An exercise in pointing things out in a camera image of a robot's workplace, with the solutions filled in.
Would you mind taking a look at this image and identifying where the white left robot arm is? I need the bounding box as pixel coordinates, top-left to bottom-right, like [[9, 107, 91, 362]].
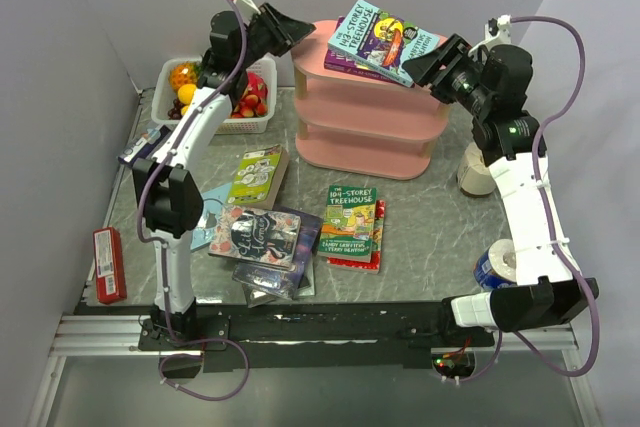
[[132, 3, 316, 349]]

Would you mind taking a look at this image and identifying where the pink dragon fruit toy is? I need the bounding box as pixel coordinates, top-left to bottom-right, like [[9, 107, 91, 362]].
[[245, 71, 268, 101]]

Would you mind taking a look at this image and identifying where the purple 117-storey treehouse book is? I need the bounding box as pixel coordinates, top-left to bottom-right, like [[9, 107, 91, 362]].
[[324, 17, 399, 85]]

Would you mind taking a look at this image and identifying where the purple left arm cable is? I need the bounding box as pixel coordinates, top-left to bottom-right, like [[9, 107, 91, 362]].
[[135, 0, 249, 343]]

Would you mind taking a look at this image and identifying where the white plastic fruit basket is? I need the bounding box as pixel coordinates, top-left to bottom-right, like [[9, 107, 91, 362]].
[[151, 55, 277, 135]]

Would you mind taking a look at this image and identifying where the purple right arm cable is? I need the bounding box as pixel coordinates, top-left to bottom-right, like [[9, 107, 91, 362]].
[[509, 15, 601, 378]]

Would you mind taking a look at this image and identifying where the floral Little Women book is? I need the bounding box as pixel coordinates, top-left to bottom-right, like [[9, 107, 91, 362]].
[[208, 205, 301, 271]]

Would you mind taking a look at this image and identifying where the light blue cat book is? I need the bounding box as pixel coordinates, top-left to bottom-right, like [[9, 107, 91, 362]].
[[190, 183, 231, 252]]

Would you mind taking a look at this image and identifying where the dark purple book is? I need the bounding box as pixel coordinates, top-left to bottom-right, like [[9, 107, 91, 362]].
[[231, 205, 324, 301]]

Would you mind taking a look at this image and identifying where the lime green comic book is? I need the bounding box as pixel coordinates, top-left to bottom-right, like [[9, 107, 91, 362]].
[[226, 144, 289, 210]]

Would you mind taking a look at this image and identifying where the orange toy fruit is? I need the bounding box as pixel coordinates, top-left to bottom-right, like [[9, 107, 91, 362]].
[[177, 84, 197, 106]]

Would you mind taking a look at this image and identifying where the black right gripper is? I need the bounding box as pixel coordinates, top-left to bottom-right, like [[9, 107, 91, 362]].
[[401, 33, 492, 117]]

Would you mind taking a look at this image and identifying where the beige paper roll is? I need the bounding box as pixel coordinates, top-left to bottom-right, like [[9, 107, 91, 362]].
[[456, 142, 497, 198]]

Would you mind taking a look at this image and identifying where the light blue 143-storey treehouse book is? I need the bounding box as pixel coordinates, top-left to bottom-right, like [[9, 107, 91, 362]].
[[328, 0, 443, 87]]

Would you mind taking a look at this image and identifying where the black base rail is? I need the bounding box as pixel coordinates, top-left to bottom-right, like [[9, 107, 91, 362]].
[[138, 301, 495, 372]]

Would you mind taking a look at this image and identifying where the red box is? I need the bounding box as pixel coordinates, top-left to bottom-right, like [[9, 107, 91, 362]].
[[93, 226, 127, 305]]

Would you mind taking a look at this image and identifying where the red book under green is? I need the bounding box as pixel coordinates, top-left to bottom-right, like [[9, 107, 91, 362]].
[[328, 200, 386, 274]]

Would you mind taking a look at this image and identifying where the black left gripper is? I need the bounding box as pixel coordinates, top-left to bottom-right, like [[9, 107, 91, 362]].
[[237, 2, 317, 70]]

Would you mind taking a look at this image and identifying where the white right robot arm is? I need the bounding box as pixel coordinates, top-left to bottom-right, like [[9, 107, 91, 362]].
[[402, 34, 599, 346]]

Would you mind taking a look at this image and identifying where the blue wrapped tissue roll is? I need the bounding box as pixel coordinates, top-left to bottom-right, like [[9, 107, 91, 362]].
[[473, 239, 516, 291]]

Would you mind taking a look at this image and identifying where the pink three-tier shelf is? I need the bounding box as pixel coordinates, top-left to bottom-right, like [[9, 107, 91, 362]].
[[292, 20, 451, 180]]

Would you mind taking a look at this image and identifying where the toy pineapple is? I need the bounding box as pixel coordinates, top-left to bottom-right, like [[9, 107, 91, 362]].
[[168, 61, 201, 93]]

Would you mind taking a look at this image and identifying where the green 104-storey treehouse book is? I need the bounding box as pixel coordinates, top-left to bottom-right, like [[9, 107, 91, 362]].
[[317, 185, 377, 262]]

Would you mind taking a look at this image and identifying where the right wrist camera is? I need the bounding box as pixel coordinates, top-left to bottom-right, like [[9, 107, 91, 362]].
[[470, 15, 511, 55]]

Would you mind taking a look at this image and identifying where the purple white toothpaste box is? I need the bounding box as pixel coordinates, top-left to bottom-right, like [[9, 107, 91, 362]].
[[118, 122, 170, 167]]

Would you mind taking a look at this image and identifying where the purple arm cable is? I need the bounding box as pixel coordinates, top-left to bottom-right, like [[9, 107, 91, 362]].
[[509, 15, 601, 378], [135, 0, 249, 343]]

